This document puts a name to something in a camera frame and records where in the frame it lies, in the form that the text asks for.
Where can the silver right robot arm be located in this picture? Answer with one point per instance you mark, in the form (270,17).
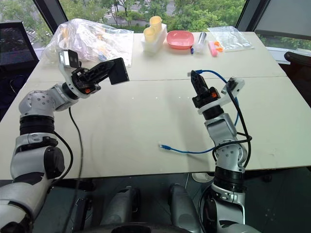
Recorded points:
(222,128)

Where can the dark rounded robot leg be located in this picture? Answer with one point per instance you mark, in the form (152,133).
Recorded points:
(122,206)
(183,206)

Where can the white table foot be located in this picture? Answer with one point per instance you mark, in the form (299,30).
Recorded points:
(202,176)

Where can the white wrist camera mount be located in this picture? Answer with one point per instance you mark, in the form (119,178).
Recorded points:
(65,63)
(234,85)

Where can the orange plastic piece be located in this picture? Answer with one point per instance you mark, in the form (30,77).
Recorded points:
(218,46)

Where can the black mesh office chair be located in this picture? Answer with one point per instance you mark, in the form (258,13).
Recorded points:
(15,46)

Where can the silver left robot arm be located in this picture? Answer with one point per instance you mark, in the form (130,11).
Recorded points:
(36,102)

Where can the pink plastic bowl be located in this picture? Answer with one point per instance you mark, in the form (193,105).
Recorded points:
(180,38)

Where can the white rectangular tray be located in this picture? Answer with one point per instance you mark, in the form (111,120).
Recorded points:
(155,43)

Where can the clear plastic tube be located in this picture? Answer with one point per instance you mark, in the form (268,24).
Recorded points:
(200,41)

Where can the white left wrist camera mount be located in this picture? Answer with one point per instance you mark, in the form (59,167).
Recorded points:
(65,63)

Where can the dark window frame post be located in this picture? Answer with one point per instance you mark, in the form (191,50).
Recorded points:
(252,13)
(49,12)

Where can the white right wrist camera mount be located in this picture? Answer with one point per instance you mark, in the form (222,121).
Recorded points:
(234,85)

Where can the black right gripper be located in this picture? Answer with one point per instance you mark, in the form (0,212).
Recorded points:
(206,98)

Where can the small black box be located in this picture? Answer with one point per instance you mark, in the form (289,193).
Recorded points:
(119,71)

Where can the dark brown chair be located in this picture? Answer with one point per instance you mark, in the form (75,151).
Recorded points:
(300,70)

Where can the large clear plastic bag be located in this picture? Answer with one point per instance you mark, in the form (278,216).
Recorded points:
(90,38)

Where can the small clear zip bag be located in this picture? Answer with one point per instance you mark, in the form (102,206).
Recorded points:
(230,37)

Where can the pale yellow plastic cup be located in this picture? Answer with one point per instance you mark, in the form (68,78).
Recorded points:
(155,23)
(150,34)

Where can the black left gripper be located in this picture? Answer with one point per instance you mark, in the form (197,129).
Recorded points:
(81,81)

